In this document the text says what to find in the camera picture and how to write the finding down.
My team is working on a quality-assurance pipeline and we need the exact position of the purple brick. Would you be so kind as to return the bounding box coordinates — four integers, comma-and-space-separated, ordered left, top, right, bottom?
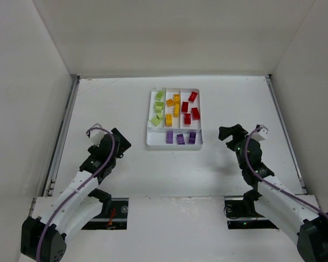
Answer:
177, 134, 185, 145
188, 132, 196, 145

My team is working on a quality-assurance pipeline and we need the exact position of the red rectangular brick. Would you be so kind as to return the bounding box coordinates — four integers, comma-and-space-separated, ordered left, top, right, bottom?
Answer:
191, 108, 201, 120

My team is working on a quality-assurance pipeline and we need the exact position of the red long brick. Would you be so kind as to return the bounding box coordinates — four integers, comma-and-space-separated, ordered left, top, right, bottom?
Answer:
188, 92, 198, 103

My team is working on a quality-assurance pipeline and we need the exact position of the lavender half-round brick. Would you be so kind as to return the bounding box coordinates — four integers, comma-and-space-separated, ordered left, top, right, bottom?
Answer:
166, 131, 174, 144

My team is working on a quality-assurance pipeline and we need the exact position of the yellow butterfly print brick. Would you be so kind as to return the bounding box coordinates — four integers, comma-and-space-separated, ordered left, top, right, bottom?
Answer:
165, 114, 173, 127

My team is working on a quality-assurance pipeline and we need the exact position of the small lime green brick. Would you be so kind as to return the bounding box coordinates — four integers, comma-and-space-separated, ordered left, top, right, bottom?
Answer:
156, 114, 163, 121

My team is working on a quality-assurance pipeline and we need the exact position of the yellow small square brick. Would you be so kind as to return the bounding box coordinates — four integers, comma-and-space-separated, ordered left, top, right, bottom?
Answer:
166, 99, 175, 107

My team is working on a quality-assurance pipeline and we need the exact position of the red butterfly-shaped brick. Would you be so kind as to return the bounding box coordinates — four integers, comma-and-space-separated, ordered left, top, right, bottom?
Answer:
181, 102, 189, 114

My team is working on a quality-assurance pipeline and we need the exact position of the yellow long brick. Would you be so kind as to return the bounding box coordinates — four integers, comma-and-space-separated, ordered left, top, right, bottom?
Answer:
173, 104, 180, 118

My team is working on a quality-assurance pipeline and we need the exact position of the lime green square brick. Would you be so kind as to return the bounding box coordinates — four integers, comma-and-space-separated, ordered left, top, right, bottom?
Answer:
155, 101, 165, 109
150, 117, 161, 127

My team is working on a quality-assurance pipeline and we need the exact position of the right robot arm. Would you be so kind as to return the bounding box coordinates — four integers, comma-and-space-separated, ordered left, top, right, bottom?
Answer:
218, 124, 328, 261

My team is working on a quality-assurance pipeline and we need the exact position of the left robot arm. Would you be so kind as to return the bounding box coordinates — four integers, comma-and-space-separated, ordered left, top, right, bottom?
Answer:
20, 125, 131, 261

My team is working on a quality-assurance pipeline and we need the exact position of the white divided plastic tray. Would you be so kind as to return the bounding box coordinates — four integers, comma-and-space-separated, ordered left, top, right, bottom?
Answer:
147, 87, 203, 151

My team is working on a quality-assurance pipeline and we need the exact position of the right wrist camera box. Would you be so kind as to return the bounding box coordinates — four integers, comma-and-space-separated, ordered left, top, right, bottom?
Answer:
252, 125, 268, 142

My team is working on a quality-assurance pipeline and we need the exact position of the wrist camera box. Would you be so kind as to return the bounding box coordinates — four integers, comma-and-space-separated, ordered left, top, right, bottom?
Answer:
86, 123, 107, 146
252, 125, 268, 142

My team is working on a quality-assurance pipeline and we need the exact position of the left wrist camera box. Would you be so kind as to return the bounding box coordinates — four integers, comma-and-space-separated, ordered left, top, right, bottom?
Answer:
86, 123, 107, 146

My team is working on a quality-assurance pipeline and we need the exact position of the left aluminium frame rail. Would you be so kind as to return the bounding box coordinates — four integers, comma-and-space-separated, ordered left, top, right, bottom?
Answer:
28, 74, 80, 217

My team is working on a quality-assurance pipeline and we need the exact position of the aluminium frame rail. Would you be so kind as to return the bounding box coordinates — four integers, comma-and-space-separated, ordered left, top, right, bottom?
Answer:
28, 74, 80, 217
265, 74, 309, 195

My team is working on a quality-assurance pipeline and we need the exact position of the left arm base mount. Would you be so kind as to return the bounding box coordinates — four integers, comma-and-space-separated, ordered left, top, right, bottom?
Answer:
82, 189, 129, 230

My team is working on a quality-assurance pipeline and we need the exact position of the right aluminium frame rail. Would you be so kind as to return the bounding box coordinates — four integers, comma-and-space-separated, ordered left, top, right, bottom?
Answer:
265, 74, 309, 195

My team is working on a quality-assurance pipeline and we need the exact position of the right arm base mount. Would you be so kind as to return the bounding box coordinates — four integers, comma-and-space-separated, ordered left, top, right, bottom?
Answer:
224, 189, 278, 230

